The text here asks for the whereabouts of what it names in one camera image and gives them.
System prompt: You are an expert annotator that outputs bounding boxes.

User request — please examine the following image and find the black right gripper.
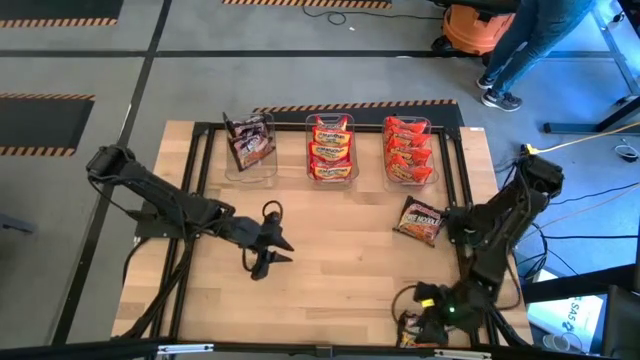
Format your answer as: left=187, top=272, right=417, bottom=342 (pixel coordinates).
left=413, top=280, right=484, bottom=347

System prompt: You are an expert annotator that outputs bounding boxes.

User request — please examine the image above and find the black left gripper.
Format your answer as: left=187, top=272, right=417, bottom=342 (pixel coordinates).
left=218, top=211, right=295, bottom=282

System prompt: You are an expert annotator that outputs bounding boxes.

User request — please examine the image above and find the black Maruchan fire noodle packet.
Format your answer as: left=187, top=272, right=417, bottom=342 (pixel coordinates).
left=229, top=133, right=276, bottom=173
left=392, top=195, right=447, bottom=249
left=233, top=115, right=270, bottom=138
left=396, top=309, right=451, bottom=350

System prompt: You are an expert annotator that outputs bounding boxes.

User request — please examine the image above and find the red Maruchan beef ramen packet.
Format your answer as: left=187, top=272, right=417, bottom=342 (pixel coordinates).
left=310, top=125, right=354, bottom=149
left=313, top=114, right=350, bottom=132
left=309, top=160, right=355, bottom=183
left=307, top=141, right=352, bottom=164

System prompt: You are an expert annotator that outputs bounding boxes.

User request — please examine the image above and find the orange Maruchan saucy noodles packet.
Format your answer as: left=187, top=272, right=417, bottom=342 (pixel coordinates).
left=383, top=116, right=430, bottom=135
left=385, top=154, right=435, bottom=185
left=384, top=127, right=434, bottom=149
left=385, top=139, right=434, bottom=167

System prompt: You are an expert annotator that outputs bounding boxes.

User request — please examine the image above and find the clear plastic bin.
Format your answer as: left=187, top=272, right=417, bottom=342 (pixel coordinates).
left=304, top=112, right=361, bottom=190
left=381, top=115, right=441, bottom=192
left=222, top=111, right=279, bottom=183

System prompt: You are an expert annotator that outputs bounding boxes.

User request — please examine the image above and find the white printed box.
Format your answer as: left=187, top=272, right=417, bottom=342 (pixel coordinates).
left=526, top=293, right=607, bottom=342

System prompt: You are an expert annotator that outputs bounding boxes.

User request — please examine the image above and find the black hazard-striped floor mat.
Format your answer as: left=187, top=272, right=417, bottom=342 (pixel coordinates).
left=251, top=98, right=465, bottom=129
left=0, top=0, right=125, bottom=29
left=221, top=0, right=394, bottom=10
left=0, top=91, right=97, bottom=158

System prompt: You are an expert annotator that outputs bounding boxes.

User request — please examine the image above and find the black chair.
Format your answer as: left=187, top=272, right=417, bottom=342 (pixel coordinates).
left=601, top=283, right=640, bottom=359

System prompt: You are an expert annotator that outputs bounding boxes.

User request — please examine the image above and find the grey metal floor foot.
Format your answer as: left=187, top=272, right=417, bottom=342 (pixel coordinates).
left=0, top=213, right=37, bottom=236

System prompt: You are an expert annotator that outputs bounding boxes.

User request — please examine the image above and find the orange shop vacuum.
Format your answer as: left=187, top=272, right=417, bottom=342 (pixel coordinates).
left=431, top=0, right=519, bottom=58

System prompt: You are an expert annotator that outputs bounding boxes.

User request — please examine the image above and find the person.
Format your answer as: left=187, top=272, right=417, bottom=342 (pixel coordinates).
left=475, top=0, right=597, bottom=113

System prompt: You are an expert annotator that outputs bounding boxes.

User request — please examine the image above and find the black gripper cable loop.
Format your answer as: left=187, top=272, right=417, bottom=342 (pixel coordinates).
left=261, top=199, right=285, bottom=222

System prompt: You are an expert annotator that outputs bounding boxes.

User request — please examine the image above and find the silver metal bracket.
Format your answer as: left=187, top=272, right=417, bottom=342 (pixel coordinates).
left=433, top=349, right=494, bottom=360
left=156, top=343, right=216, bottom=356

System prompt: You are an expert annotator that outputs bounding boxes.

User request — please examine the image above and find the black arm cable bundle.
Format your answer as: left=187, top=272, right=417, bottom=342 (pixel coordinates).
left=119, top=237, right=197, bottom=342
left=469, top=299, right=534, bottom=349

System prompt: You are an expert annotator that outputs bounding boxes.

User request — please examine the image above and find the black aluminium table frame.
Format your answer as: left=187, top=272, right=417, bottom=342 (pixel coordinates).
left=113, top=120, right=532, bottom=351

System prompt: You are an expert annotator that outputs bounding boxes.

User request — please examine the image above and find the yellow extension cable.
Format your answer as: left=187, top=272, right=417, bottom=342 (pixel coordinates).
left=521, top=121, right=640, bottom=157

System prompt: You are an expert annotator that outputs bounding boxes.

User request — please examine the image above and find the black floor cable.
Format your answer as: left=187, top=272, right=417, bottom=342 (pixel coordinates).
left=301, top=3, right=445, bottom=27
left=547, top=181, right=640, bottom=207

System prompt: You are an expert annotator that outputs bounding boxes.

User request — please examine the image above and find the black metal desk frame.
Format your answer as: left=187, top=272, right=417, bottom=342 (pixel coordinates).
left=543, top=0, right=640, bottom=136

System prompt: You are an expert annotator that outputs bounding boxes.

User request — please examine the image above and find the white coiled cable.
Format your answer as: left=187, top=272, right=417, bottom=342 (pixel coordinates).
left=614, top=141, right=640, bottom=164

